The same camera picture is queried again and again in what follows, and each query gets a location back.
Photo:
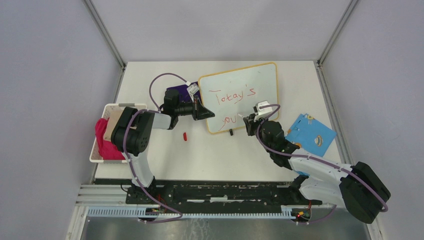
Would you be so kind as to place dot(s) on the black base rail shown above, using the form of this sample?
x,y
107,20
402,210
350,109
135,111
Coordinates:
x,y
217,197

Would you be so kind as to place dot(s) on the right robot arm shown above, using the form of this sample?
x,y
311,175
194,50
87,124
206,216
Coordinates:
x,y
357,187

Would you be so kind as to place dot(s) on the yellow framed whiteboard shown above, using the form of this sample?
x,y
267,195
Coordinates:
x,y
237,91

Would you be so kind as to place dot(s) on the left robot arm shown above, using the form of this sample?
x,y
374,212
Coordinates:
x,y
131,134

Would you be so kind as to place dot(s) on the blue patterned cloth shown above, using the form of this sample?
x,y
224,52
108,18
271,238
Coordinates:
x,y
312,136

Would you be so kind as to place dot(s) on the white plastic basket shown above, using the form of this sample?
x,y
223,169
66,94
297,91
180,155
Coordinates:
x,y
94,155

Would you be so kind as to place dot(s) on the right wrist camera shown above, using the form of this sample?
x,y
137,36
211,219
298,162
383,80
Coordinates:
x,y
261,110

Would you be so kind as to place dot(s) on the pink cloth in basket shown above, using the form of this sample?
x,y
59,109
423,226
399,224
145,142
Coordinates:
x,y
106,149

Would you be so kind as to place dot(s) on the beige cloth in basket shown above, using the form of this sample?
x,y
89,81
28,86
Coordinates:
x,y
111,127

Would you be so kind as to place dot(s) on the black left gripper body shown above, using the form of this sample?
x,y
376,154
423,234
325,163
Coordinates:
x,y
193,112

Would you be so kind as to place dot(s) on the white cable comb strip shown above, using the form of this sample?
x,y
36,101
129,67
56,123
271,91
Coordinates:
x,y
145,212

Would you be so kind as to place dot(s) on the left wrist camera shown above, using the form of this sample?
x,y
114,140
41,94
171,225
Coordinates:
x,y
192,89

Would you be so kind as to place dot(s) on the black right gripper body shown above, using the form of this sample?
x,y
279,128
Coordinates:
x,y
252,125

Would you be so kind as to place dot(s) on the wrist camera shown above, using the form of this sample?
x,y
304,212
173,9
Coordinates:
x,y
261,110
192,89

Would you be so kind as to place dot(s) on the purple cloth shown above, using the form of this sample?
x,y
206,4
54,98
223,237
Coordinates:
x,y
183,94

